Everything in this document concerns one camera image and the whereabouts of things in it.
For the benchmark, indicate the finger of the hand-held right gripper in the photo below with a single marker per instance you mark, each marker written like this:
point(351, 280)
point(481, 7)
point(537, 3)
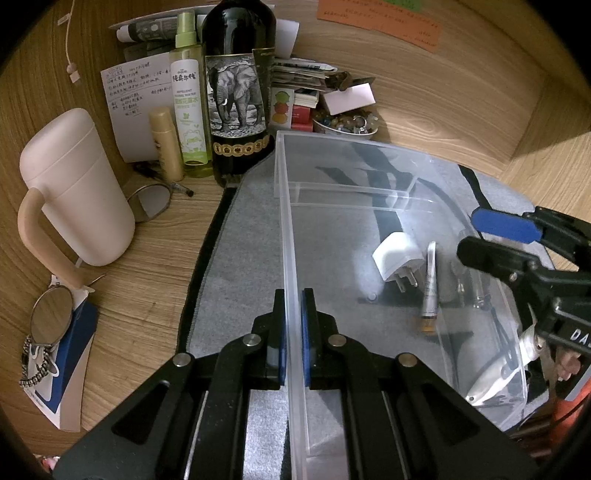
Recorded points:
point(503, 224)
point(489, 258)

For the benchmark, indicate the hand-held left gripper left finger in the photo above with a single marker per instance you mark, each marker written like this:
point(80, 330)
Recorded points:
point(280, 344)

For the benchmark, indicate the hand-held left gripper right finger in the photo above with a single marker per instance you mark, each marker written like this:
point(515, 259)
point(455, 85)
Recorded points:
point(305, 344)

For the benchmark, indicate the white handheld massager device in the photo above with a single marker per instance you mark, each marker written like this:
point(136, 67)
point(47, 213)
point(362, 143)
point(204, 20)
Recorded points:
point(501, 369)

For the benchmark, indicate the clear plastic storage bin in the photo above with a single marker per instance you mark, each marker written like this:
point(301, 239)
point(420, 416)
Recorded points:
point(341, 258)

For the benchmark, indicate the person's right hand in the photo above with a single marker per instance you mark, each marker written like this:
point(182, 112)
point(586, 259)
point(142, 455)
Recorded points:
point(563, 364)

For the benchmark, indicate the silver cosmetic tube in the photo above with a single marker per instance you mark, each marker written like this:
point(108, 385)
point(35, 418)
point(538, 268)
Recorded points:
point(429, 286)

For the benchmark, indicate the white charger plug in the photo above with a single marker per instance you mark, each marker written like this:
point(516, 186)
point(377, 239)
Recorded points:
point(397, 254)

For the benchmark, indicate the grey mat with black letters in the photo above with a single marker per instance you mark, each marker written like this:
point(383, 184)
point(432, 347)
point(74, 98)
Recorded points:
point(244, 258)

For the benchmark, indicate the bowl of trinkets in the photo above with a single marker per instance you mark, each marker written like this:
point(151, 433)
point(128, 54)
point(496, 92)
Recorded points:
point(344, 124)

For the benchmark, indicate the round lens glasses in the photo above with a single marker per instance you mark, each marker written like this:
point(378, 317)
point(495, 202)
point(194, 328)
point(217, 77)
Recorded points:
point(150, 203)
point(51, 316)

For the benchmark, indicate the pale pink note card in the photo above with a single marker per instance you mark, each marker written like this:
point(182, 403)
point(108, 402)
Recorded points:
point(351, 99)

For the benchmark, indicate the black pen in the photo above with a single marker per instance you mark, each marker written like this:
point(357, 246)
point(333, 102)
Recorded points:
point(159, 177)

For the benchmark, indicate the blue and white tissue box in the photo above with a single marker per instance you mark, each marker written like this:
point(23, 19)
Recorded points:
point(74, 355)

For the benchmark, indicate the small red box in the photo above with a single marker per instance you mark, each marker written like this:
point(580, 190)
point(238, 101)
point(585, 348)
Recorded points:
point(302, 117)

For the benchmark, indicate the small yellow bottle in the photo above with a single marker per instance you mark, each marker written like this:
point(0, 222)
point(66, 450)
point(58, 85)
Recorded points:
point(166, 143)

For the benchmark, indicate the orange paper note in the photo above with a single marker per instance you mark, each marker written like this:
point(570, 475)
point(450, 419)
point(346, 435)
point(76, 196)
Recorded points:
point(383, 25)

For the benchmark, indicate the card with coloured circles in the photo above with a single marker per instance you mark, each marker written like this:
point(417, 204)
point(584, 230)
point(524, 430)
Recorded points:
point(281, 106)

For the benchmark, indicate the green paper note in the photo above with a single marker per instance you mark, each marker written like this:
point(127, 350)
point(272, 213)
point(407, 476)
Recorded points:
point(401, 4)

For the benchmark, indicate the pink lidded mug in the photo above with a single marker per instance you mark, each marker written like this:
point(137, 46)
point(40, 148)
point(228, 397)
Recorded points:
point(78, 194)

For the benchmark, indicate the stack of cards and papers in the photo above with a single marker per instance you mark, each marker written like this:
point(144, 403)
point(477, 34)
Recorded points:
point(300, 71)

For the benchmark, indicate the dark wine bottle elephant label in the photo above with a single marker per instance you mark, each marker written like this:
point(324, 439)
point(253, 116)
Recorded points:
point(238, 92)

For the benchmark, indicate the black carton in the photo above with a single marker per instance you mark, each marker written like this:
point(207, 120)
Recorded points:
point(264, 87)

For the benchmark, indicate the green spray bottle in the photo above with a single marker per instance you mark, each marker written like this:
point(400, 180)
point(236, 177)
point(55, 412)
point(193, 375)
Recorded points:
point(188, 101)

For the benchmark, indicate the white paper sheet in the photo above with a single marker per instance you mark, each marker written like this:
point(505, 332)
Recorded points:
point(286, 37)

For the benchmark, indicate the handwritten white note paper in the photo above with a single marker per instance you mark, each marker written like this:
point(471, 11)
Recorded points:
point(131, 97)

